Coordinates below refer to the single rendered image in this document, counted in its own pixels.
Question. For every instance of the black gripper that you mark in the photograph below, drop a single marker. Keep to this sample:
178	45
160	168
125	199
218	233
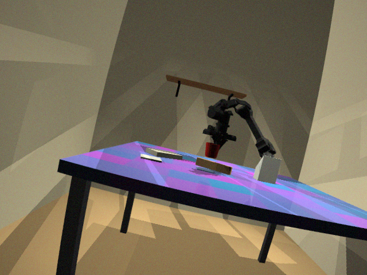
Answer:
221	138

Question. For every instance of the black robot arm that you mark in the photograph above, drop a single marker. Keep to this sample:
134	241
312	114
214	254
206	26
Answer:
219	113

